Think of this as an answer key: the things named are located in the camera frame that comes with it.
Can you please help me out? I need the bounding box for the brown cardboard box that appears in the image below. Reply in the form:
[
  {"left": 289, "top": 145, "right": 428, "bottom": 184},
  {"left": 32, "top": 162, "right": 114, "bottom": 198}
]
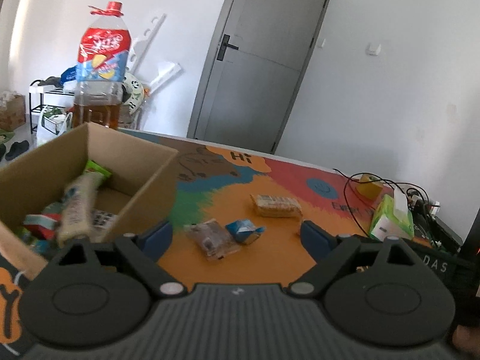
[{"left": 1, "top": 123, "right": 179, "bottom": 281}]

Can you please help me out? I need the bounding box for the small clear snack bar packet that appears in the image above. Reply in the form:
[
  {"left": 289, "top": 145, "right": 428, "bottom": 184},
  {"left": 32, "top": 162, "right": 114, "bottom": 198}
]
[{"left": 184, "top": 219, "right": 240, "bottom": 261}]

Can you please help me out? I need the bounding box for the cracker packet clear wrapper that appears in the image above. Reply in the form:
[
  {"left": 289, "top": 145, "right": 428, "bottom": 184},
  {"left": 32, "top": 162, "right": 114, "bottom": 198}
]
[{"left": 250, "top": 194, "right": 303, "bottom": 218}]

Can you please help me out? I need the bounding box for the long white cake packet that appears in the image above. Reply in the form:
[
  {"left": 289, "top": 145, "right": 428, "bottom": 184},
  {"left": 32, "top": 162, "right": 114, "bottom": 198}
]
[{"left": 56, "top": 172, "right": 103, "bottom": 247}]

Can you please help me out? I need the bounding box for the blue snack packet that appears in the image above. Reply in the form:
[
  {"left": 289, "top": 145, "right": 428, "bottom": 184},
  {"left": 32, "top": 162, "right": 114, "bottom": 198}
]
[{"left": 225, "top": 219, "right": 265, "bottom": 245}]

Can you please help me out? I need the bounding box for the green striped snack packet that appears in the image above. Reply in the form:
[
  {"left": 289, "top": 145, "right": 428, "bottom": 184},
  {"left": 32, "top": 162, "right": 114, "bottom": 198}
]
[{"left": 83, "top": 159, "right": 112, "bottom": 181}]

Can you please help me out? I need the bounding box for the red snack packet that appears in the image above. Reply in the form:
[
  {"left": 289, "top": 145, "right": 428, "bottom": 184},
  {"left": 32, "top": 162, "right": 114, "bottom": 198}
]
[{"left": 23, "top": 213, "right": 62, "bottom": 241}]

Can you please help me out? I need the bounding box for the person right hand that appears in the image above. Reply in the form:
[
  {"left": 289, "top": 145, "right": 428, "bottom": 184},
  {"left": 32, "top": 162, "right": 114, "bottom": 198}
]
[{"left": 452, "top": 325, "right": 480, "bottom": 359}]

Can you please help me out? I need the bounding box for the green tissue box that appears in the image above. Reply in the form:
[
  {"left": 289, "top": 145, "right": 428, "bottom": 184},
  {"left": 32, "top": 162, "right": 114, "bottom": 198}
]
[{"left": 368, "top": 189, "right": 414, "bottom": 242}]

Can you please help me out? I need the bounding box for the colourful printed table mat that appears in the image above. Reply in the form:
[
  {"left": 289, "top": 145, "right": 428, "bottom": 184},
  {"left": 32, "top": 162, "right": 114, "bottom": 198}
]
[{"left": 0, "top": 128, "right": 432, "bottom": 357}]

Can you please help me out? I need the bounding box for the white plastic shopping bag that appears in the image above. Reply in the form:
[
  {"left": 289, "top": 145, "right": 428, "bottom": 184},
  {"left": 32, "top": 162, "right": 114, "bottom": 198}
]
[{"left": 36, "top": 106, "right": 72, "bottom": 146}]

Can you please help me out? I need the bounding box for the panda print round cushion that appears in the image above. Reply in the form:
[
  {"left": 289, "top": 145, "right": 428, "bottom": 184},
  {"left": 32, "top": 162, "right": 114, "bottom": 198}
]
[{"left": 122, "top": 72, "right": 145, "bottom": 116}]

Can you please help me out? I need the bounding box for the black slipper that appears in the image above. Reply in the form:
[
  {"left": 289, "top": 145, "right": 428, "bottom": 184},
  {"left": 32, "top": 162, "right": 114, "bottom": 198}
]
[{"left": 5, "top": 140, "right": 30, "bottom": 162}]

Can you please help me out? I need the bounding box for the white foam packaging piece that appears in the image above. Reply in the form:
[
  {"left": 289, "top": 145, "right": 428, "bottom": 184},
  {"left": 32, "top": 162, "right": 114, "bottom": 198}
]
[{"left": 126, "top": 13, "right": 183, "bottom": 95}]

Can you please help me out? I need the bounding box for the black shoe rack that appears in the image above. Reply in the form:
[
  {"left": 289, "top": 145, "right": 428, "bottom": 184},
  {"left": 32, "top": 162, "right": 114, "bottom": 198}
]
[{"left": 27, "top": 80, "right": 74, "bottom": 135}]

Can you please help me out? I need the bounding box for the brown box on floor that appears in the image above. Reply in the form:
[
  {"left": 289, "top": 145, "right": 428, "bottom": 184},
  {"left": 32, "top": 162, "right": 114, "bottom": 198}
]
[{"left": 0, "top": 91, "right": 26, "bottom": 132}]

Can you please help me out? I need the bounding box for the blue plastic bag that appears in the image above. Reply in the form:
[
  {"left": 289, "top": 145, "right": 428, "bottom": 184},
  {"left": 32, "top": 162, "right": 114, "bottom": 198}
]
[{"left": 59, "top": 66, "right": 77, "bottom": 86}]

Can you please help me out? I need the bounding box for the large cooking oil bottle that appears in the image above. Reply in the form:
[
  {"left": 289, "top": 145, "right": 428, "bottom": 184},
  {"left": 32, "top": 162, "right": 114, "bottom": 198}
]
[{"left": 72, "top": 1, "right": 131, "bottom": 129}]

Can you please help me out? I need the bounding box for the grey door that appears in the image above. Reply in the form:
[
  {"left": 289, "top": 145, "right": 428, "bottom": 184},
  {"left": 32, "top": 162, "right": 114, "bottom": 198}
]
[{"left": 187, "top": 0, "right": 329, "bottom": 154}]

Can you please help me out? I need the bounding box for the black cable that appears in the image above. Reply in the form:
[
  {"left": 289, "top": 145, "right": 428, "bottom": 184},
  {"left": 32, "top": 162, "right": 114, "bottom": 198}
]
[{"left": 333, "top": 168, "right": 431, "bottom": 239}]

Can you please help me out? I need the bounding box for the white wall switch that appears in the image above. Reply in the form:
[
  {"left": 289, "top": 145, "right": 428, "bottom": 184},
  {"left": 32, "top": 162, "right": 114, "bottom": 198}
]
[{"left": 366, "top": 43, "right": 382, "bottom": 56}]

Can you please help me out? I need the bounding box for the black door handle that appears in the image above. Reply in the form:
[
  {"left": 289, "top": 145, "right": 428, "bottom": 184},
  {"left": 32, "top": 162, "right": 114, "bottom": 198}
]
[{"left": 216, "top": 34, "right": 239, "bottom": 61}]

